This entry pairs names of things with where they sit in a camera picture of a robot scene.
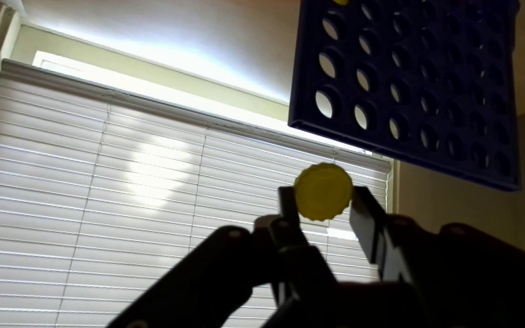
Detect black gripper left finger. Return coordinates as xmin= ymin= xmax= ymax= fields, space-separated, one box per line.
xmin=103 ymin=184 xmax=340 ymax=328

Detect yellow game disc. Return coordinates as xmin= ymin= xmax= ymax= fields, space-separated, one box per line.
xmin=291 ymin=160 xmax=355 ymax=222

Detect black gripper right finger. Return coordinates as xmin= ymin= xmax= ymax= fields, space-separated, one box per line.
xmin=348 ymin=184 xmax=525 ymax=328

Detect white window blind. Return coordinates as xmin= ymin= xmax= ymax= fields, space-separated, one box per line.
xmin=0 ymin=57 xmax=395 ymax=328

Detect blue upright gameboard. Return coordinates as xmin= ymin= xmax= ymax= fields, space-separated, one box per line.
xmin=286 ymin=0 xmax=523 ymax=193

